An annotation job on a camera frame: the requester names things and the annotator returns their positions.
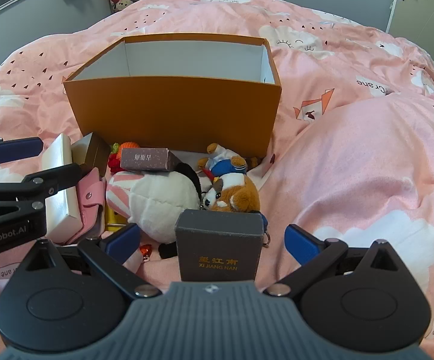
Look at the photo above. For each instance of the brown and white plush animal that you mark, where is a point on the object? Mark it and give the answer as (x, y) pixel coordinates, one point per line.
(239, 195)

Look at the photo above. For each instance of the purple-brown patterned small box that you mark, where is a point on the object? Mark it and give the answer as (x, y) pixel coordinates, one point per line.
(145, 159)

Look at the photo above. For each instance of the pink wallet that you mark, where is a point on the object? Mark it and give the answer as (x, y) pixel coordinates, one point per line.
(89, 198)

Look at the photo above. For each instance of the pink printed blanket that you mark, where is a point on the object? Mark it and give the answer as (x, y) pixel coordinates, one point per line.
(352, 157)

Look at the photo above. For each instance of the white plush with black ear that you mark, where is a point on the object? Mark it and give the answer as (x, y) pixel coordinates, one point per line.
(157, 202)

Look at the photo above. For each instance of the olive brown box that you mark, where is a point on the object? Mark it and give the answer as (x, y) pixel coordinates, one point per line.
(97, 150)

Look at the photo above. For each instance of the yellow toy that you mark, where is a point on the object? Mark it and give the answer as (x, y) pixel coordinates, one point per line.
(112, 219)

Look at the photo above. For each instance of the orange cardboard box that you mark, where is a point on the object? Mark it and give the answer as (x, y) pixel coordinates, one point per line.
(172, 116)

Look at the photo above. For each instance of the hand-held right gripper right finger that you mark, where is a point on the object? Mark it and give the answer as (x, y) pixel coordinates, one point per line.
(301, 243)

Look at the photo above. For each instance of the orange crochet fruit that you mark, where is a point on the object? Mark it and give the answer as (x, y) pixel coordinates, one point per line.
(129, 145)

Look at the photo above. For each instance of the cream white box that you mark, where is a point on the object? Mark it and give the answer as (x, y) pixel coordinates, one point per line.
(57, 210)

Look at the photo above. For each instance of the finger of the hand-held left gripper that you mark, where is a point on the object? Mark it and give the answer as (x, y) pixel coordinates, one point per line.
(52, 180)
(18, 149)

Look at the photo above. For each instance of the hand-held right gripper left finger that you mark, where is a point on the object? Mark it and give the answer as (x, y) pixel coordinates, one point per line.
(123, 238)

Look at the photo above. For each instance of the red crochet piece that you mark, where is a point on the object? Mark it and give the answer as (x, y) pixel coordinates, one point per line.
(114, 162)

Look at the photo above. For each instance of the dark grey gift box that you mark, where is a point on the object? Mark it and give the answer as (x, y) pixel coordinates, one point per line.
(217, 243)

